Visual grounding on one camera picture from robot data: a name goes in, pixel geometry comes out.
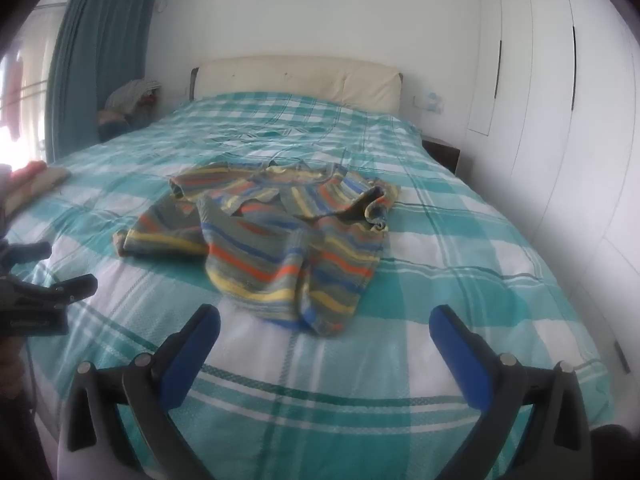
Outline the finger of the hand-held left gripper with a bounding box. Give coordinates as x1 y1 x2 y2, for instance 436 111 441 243
14 274 99 307
0 241 54 267

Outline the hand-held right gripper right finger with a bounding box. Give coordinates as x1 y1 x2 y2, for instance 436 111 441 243
429 304 596 480

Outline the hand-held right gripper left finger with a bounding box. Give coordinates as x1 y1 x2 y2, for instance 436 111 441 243
59 304 222 480

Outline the striped knit sweater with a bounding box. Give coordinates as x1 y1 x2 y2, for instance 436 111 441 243
114 159 402 338

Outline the pile of clothes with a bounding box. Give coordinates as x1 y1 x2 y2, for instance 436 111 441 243
96 79 162 142

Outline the beige pink cloth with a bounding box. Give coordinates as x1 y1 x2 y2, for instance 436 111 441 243
0 160 71 223

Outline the teal plaid bed sheet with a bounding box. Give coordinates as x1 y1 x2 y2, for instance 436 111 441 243
0 91 615 480

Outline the dark wooden nightstand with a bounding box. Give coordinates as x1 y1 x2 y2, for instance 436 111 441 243
421 137 462 177

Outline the teal curtain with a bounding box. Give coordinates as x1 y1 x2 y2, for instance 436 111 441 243
44 0 160 165

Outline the white wardrobe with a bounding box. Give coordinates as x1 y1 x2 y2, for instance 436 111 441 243
466 0 640 341

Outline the cream bed headboard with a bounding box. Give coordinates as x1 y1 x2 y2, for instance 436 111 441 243
189 55 404 115

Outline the white wall socket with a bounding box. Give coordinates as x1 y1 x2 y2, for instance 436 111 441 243
413 92 447 114

